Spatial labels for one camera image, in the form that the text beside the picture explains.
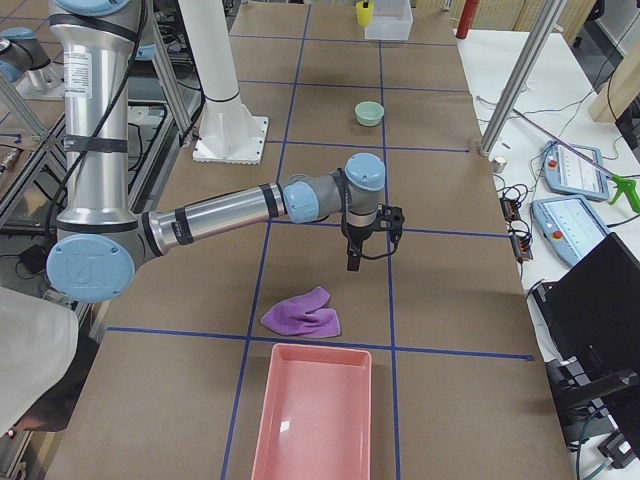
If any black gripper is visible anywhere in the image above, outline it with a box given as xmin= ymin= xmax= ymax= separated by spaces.
xmin=341 ymin=223 xmax=374 ymax=272

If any yellow plastic cup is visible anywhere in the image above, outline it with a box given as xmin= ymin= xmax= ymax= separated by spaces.
xmin=355 ymin=0 xmax=375 ymax=28

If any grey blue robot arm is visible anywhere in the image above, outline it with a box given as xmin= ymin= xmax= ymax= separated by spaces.
xmin=1 ymin=27 xmax=63 ymax=96

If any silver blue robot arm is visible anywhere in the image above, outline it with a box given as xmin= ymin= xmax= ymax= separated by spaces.
xmin=46 ymin=1 xmax=397 ymax=303

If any clear plastic storage box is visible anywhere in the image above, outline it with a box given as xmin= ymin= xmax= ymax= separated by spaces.
xmin=364 ymin=0 xmax=413 ymax=41

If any purple microfiber cloth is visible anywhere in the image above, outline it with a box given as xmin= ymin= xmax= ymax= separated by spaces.
xmin=260 ymin=287 xmax=341 ymax=338

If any mint green bowl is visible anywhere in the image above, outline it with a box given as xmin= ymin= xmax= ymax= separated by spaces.
xmin=354 ymin=101 xmax=385 ymax=127

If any pink plastic tray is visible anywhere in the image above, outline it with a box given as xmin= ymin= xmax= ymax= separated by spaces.
xmin=251 ymin=343 xmax=372 ymax=479

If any lower teach pendant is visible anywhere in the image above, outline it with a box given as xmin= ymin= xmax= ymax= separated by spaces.
xmin=530 ymin=194 xmax=610 ymax=267

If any teach pendant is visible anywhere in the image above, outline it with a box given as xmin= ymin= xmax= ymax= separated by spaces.
xmin=543 ymin=141 xmax=609 ymax=202
xmin=530 ymin=194 xmax=610 ymax=267

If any upper teach pendant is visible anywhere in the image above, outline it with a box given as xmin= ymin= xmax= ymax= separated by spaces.
xmin=543 ymin=141 xmax=609 ymax=202

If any black laptop computer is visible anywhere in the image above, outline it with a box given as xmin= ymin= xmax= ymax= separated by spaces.
xmin=532 ymin=233 xmax=639 ymax=374

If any red fire extinguisher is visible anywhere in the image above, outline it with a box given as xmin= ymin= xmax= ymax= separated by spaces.
xmin=456 ymin=0 xmax=479 ymax=40

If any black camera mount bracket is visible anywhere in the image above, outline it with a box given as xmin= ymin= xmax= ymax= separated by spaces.
xmin=375 ymin=204 xmax=405 ymax=238

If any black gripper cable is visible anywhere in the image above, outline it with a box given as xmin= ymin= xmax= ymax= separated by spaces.
xmin=335 ymin=167 xmax=401 ymax=261

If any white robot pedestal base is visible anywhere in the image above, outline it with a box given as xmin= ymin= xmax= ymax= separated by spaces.
xmin=179 ymin=0 xmax=269 ymax=165

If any green handled reach grabber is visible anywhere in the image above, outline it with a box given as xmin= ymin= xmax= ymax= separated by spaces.
xmin=512 ymin=107 xmax=640 ymax=214

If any aluminium frame post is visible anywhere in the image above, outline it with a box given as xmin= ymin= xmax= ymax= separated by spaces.
xmin=478 ymin=0 xmax=567 ymax=157

